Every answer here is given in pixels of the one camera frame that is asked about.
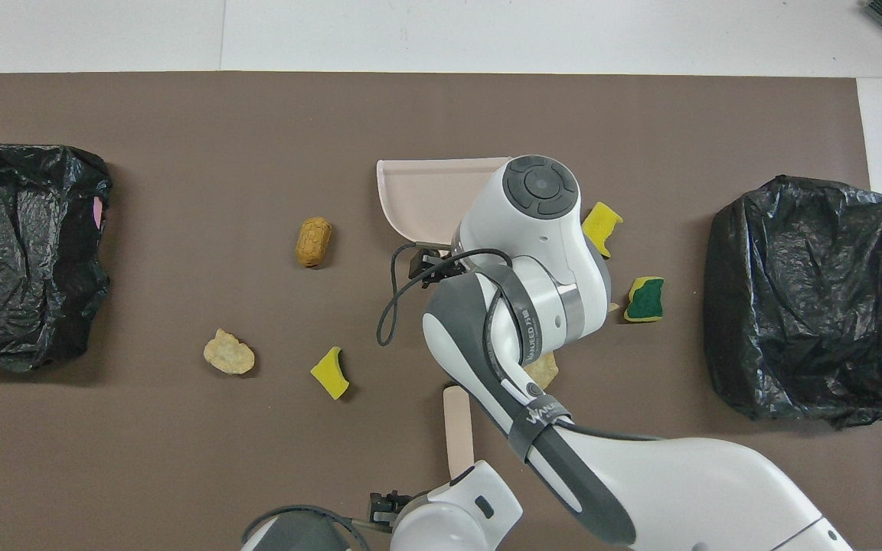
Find green and yellow sponge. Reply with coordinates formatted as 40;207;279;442
623;275;665;324

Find black bagged bin pink mark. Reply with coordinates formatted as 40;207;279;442
0;142;114;374

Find brown table mat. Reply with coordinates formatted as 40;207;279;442
0;71;882;551

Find small yellow sponge piece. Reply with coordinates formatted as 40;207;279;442
309;346;351;402

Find brown bread roll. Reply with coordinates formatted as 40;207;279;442
295;217;334;269

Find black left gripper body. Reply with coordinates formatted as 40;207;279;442
368;490;412;526

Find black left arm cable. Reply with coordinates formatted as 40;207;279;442
240;503;370;551

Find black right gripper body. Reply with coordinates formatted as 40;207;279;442
408;245;472;289

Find beige hand brush black bristles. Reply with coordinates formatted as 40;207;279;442
442;385;477;477

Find beige plastic dustpan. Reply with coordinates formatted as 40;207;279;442
376;157;515;253

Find large yellow sponge piece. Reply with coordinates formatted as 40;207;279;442
580;201;625;259

